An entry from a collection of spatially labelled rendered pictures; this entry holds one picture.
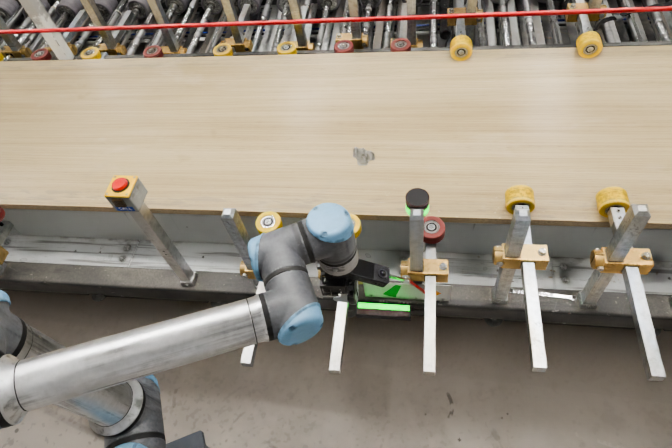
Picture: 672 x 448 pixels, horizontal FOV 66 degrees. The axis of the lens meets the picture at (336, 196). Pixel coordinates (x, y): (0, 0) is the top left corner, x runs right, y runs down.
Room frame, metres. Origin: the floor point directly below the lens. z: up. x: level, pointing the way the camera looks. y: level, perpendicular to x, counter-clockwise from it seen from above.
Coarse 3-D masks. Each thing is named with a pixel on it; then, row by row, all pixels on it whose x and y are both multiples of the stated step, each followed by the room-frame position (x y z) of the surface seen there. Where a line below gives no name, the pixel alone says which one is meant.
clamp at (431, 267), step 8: (408, 264) 0.73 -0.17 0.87; (424, 264) 0.72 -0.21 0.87; (432, 264) 0.71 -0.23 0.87; (448, 264) 0.70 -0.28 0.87; (408, 272) 0.70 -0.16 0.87; (416, 272) 0.70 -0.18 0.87; (424, 272) 0.69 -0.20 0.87; (432, 272) 0.69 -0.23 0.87; (440, 272) 0.68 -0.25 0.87; (448, 272) 0.68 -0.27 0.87; (416, 280) 0.69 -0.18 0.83; (424, 280) 0.69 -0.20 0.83; (440, 280) 0.68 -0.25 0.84
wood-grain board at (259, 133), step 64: (0, 64) 2.12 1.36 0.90; (64, 64) 2.02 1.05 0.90; (128, 64) 1.92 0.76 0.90; (192, 64) 1.83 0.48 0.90; (256, 64) 1.75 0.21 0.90; (320, 64) 1.66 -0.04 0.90; (384, 64) 1.59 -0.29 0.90; (448, 64) 1.51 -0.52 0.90; (512, 64) 1.44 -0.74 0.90; (576, 64) 1.37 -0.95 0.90; (640, 64) 1.31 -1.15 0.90; (0, 128) 1.67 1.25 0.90; (64, 128) 1.59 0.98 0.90; (128, 128) 1.52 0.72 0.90; (192, 128) 1.45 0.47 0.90; (256, 128) 1.38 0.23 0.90; (320, 128) 1.31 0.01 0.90; (384, 128) 1.25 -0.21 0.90; (448, 128) 1.19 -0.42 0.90; (512, 128) 1.13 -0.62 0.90; (576, 128) 1.08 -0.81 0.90; (640, 128) 1.03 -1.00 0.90; (0, 192) 1.32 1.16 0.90; (64, 192) 1.26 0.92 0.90; (192, 192) 1.14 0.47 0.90; (256, 192) 1.08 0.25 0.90; (320, 192) 1.03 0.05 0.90; (384, 192) 0.98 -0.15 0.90; (448, 192) 0.93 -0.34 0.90; (576, 192) 0.84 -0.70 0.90; (640, 192) 0.79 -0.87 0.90
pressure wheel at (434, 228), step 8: (432, 216) 0.85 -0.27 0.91; (424, 224) 0.83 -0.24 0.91; (432, 224) 0.82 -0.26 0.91; (440, 224) 0.82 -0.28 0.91; (424, 232) 0.80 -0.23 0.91; (432, 232) 0.80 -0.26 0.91; (440, 232) 0.79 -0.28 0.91; (424, 240) 0.79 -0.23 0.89; (432, 240) 0.78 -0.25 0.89; (440, 240) 0.78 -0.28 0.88
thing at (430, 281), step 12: (432, 252) 0.76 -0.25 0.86; (432, 276) 0.68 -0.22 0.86; (432, 288) 0.64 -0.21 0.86; (432, 300) 0.61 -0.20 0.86; (432, 312) 0.57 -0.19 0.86; (432, 324) 0.54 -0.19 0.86; (432, 336) 0.51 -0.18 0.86; (432, 348) 0.48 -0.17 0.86; (432, 360) 0.45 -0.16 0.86; (432, 372) 0.42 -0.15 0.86
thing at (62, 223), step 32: (32, 224) 1.32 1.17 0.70; (64, 224) 1.28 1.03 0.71; (96, 224) 1.24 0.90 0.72; (128, 224) 1.20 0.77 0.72; (160, 224) 1.17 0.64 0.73; (192, 224) 1.13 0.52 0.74; (288, 224) 1.03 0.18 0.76; (384, 224) 0.94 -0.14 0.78; (448, 224) 0.88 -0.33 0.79; (480, 224) 0.86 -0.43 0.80; (576, 256) 0.77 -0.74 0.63; (512, 320) 0.82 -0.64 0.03
